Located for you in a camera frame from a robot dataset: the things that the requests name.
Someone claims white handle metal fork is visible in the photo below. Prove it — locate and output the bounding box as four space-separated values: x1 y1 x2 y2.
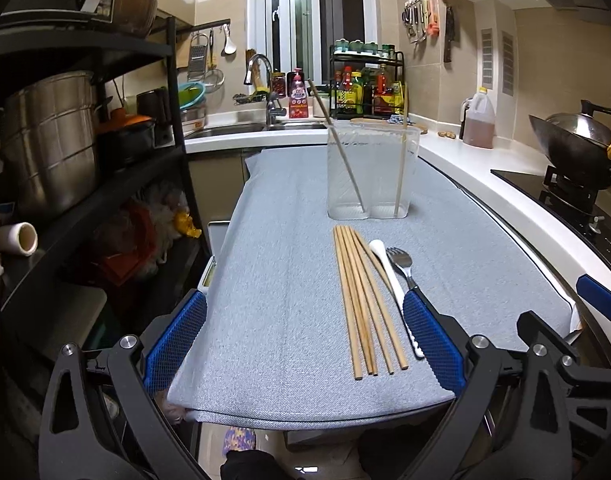
386 247 418 290

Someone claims white zebra handle spoon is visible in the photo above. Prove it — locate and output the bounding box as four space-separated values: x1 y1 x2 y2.
368 240 425 360

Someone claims chrome kitchen faucet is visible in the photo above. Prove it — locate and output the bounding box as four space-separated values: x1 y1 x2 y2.
243 49 287 128

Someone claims hanging kitchen knife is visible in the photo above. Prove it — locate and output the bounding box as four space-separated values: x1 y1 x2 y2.
443 6 456 64

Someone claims black gas stove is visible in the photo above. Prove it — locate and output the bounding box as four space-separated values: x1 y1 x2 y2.
491 166 611 271

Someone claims black metal shelf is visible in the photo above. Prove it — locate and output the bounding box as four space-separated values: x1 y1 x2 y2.
0 22 202 336

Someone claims grey woven table mat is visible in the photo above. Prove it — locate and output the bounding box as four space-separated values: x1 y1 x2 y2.
166 145 575 430

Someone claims black wok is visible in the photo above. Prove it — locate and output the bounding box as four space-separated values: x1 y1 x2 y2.
529 100 611 190

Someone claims white ceramic cup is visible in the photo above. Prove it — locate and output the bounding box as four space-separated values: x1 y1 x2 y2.
0 222 38 257

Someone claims clear plastic utensil container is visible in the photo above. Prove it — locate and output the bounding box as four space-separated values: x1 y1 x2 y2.
327 120 423 221

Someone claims brown liquid plastic jug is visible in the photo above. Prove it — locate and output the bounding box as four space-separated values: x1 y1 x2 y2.
459 87 496 148

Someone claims large steel stockpot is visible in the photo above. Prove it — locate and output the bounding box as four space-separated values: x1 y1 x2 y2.
2 72 96 212

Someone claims green plastic basin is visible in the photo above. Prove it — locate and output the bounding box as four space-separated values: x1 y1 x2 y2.
178 80 206 110

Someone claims black condiment rack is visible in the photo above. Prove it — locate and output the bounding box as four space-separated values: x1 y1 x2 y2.
327 39 405 119

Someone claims red dish soap bottle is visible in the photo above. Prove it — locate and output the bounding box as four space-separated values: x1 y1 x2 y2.
288 68 309 119

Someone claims metal box grater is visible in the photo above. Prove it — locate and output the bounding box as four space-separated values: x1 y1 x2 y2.
187 32 209 80

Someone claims white hanging ladle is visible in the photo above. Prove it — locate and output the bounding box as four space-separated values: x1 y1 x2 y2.
222 23 237 56

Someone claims brown bowl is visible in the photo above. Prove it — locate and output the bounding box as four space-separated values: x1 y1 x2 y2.
112 0 158 38

